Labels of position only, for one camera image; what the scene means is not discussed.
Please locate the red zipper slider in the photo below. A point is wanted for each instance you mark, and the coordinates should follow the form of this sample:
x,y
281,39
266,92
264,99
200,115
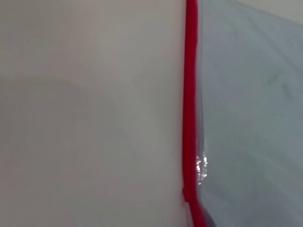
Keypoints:
x,y
188,192

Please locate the clear document bag red zipper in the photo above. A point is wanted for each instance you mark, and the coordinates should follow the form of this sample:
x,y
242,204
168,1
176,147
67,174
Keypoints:
x,y
248,118

